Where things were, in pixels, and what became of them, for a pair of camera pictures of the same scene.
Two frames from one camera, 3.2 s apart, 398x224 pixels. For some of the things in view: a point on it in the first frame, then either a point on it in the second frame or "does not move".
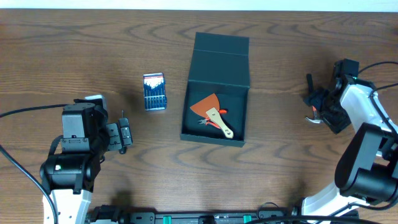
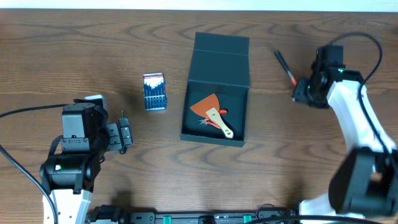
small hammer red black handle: [310, 85] to [285, 65]
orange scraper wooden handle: [210, 105] does not move
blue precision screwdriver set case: [154, 91] does not move
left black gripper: [115, 137] does not move
